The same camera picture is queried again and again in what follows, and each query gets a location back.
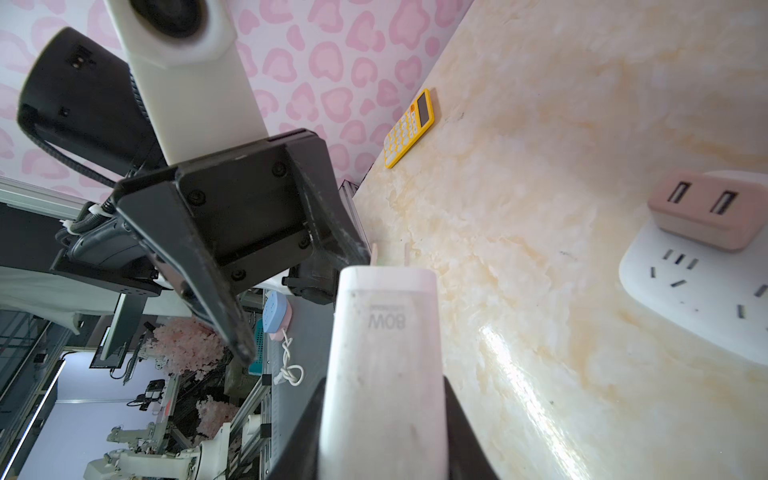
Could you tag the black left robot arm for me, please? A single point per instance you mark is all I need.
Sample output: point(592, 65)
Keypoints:
point(81, 105)

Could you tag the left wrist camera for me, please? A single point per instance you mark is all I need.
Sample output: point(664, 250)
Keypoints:
point(185, 63)

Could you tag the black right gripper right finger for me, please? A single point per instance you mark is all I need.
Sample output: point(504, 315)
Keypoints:
point(466, 459)

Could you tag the yellow calculator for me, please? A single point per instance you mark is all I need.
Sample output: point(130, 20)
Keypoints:
point(407, 131)

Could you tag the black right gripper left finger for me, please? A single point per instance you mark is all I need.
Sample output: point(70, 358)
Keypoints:
point(299, 459)

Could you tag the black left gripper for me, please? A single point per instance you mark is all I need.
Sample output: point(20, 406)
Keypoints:
point(220, 224)

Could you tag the white square power strip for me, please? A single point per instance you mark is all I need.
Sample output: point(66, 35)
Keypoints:
point(720, 296)

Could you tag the white charger plug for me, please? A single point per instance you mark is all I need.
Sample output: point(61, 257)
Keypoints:
point(384, 413)

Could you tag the pink charger plug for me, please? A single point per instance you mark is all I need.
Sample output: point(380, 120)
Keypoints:
point(721, 212)

